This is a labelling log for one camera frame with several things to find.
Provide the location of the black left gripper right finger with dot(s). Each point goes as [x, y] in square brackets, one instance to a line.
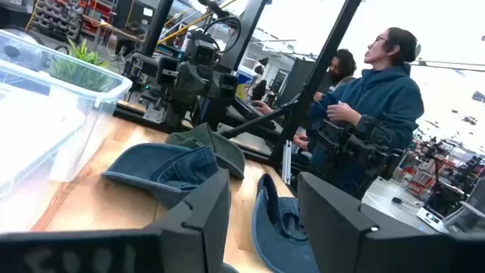
[341, 242]

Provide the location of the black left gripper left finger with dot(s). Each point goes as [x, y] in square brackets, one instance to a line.
[182, 242]

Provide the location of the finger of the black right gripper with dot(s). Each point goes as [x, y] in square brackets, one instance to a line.
[229, 86]
[167, 71]

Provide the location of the blue denim cap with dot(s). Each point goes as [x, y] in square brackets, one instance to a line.
[273, 235]
[151, 167]

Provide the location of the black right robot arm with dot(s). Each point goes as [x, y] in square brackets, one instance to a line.
[176, 102]

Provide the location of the person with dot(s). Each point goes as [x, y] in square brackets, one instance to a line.
[382, 98]
[129, 38]
[343, 66]

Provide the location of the clear plastic bin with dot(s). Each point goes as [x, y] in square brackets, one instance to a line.
[30, 144]
[117, 89]

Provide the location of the green cap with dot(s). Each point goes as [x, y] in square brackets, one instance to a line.
[227, 151]

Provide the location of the green plant in white pot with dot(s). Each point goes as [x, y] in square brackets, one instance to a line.
[81, 62]

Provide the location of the red tool cabinet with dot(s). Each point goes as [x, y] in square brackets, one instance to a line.
[94, 22]

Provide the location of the grey parts shelf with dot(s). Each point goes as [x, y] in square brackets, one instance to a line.
[57, 19]

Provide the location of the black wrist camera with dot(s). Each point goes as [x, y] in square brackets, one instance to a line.
[204, 52]

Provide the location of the yellow rail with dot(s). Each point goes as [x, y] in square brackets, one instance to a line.
[182, 29]

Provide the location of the white bracket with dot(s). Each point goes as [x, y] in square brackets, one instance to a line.
[286, 163]

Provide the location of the black aluminium table frame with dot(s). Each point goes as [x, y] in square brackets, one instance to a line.
[324, 64]

